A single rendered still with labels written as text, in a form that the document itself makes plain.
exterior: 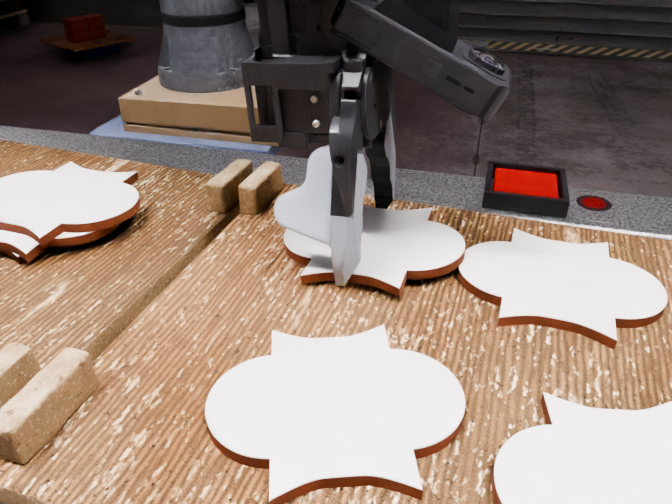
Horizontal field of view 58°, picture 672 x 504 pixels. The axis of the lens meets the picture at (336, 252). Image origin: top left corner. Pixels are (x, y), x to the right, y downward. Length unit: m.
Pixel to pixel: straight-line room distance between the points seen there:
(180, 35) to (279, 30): 0.51
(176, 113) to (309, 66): 0.51
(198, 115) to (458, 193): 0.40
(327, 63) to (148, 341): 0.20
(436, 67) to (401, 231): 0.14
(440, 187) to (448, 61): 0.26
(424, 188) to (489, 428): 0.33
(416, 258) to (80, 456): 0.24
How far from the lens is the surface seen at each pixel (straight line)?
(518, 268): 0.45
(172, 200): 0.56
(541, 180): 0.62
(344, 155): 0.37
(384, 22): 0.38
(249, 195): 0.51
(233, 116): 0.83
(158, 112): 0.89
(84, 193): 0.53
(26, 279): 0.48
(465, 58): 0.38
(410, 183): 0.62
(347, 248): 0.39
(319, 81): 0.38
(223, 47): 0.90
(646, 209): 0.64
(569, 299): 0.43
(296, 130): 0.40
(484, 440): 0.33
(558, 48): 5.14
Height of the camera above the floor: 1.18
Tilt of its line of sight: 32 degrees down
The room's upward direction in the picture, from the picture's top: straight up
